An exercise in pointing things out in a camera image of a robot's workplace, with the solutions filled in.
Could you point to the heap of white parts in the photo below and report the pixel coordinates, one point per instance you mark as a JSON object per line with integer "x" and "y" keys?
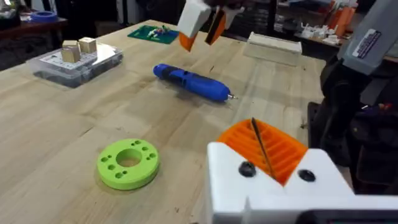
{"x": 318, "y": 32}

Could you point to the dark side table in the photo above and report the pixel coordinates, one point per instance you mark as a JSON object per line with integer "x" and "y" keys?
{"x": 28, "y": 29}

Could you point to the blue electric screwdriver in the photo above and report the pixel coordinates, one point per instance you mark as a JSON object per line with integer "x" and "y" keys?
{"x": 192, "y": 82}

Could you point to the green board with toy blocks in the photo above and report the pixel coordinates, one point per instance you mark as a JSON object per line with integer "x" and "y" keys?
{"x": 149, "y": 34}

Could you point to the green disc with holes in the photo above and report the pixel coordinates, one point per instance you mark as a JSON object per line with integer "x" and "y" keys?
{"x": 107, "y": 174}

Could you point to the orange printed parts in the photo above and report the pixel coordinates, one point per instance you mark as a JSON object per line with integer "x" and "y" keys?
{"x": 342, "y": 18}

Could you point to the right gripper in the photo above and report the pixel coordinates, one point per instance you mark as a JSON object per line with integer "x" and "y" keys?
{"x": 230, "y": 3}

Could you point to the beige wooden cube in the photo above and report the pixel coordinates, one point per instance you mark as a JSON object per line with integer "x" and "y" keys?
{"x": 71, "y": 53}
{"x": 88, "y": 45}

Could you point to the blue tape roll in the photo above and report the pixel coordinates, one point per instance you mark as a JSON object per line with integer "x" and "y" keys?
{"x": 43, "y": 16}

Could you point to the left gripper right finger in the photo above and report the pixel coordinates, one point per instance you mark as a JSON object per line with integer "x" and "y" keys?
{"x": 323, "y": 177}

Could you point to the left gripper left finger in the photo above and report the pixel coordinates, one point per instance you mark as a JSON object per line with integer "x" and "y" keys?
{"x": 227, "y": 180}

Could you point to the clear plastic parts box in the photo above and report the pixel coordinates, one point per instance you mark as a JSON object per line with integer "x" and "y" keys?
{"x": 77, "y": 73}

